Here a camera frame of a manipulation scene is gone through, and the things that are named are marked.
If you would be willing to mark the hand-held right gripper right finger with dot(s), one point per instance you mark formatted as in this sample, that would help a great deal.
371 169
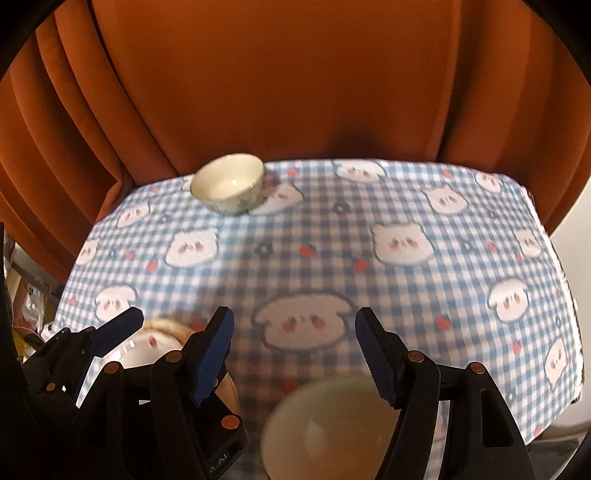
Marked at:
378 360

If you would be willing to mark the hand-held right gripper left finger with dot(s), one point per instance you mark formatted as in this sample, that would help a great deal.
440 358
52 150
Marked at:
212 355

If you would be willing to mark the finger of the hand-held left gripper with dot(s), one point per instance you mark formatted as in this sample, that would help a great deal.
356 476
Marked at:
224 438
120 328

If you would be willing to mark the small white pink-rimmed plate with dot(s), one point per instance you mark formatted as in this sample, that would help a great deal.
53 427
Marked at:
138 353

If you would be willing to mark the white blue-floral bowl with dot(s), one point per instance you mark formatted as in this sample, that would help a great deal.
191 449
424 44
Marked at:
226 182
323 429

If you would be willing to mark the clear plastic bag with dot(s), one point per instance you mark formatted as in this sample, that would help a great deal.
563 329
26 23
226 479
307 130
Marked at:
32 300

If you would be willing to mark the blue checked bear-print tablecloth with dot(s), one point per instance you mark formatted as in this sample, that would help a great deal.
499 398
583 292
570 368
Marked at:
438 286

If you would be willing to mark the orange curtain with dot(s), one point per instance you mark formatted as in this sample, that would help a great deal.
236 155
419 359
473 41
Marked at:
277 92

